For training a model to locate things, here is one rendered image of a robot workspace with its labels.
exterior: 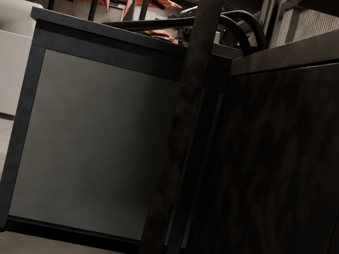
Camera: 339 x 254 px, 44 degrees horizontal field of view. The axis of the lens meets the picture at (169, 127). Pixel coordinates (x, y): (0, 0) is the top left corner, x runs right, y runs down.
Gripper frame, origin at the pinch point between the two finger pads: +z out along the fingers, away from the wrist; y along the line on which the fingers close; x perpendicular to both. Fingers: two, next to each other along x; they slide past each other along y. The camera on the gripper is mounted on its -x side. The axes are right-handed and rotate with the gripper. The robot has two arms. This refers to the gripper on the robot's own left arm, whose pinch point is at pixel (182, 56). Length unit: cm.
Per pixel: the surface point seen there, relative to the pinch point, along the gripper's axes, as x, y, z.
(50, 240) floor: -5, -53, 100
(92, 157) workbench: -25, -45, 73
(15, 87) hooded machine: 283, -75, -106
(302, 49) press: -110, -23, 72
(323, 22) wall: 142, 256, -218
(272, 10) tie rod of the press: -80, -6, 33
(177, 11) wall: 499, 214, -488
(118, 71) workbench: -41, -44, 45
